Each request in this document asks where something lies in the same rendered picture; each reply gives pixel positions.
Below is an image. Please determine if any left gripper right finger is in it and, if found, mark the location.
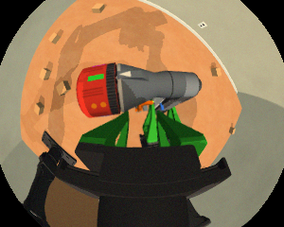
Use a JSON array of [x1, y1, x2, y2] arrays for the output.
[[156, 111, 207, 156]]

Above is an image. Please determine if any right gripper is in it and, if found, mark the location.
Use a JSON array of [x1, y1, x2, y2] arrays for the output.
[[139, 103, 182, 148]]

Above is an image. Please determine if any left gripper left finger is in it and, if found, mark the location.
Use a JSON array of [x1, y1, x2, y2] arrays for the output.
[[79, 111, 130, 147]]

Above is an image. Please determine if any small tan block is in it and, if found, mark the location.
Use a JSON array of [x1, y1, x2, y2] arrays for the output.
[[56, 80, 71, 96], [92, 4, 105, 13], [34, 102, 44, 115], [229, 128, 235, 134], [48, 33, 60, 44], [39, 68, 51, 80], [211, 68, 222, 77]]

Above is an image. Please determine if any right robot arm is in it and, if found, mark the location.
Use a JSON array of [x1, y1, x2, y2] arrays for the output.
[[186, 199, 211, 227]]

